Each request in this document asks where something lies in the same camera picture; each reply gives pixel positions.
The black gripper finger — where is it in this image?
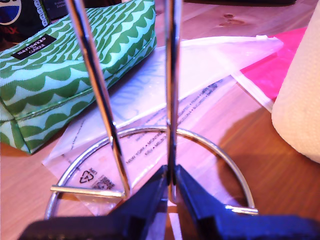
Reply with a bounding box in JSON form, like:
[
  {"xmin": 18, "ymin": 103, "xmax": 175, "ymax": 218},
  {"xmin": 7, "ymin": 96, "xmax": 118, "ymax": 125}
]
[
  {"xmin": 174, "ymin": 164, "xmax": 241, "ymax": 240},
  {"xmin": 107, "ymin": 164, "xmax": 169, "ymax": 240}
]

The metallic paper towel stand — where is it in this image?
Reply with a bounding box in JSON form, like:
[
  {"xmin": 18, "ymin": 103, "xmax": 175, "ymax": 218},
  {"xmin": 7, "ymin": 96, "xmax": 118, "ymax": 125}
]
[{"xmin": 44, "ymin": 0, "xmax": 260, "ymax": 221}]

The white paper towel roll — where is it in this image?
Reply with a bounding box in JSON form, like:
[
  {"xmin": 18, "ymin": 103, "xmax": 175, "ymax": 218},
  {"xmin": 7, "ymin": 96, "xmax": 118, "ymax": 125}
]
[{"xmin": 271, "ymin": 0, "xmax": 320, "ymax": 165}]

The clear printed plastic bag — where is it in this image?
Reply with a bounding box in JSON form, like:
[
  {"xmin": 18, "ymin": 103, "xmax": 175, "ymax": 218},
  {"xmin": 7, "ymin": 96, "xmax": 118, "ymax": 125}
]
[{"xmin": 41, "ymin": 77, "xmax": 238, "ymax": 217}]

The frosted plastic zip bag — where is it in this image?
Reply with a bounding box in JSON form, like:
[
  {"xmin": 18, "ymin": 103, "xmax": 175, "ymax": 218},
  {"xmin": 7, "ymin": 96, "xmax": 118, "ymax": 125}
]
[{"xmin": 107, "ymin": 36, "xmax": 285, "ymax": 126}]

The pink plastic bag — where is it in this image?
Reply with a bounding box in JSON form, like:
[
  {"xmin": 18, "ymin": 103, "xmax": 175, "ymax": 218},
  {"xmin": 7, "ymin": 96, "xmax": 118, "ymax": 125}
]
[{"xmin": 233, "ymin": 26, "xmax": 308, "ymax": 113}]

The green wave pattern pouch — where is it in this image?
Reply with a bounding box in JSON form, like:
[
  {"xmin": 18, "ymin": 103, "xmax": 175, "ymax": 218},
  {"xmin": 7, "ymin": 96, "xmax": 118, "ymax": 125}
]
[{"xmin": 0, "ymin": 0, "xmax": 158, "ymax": 154}]

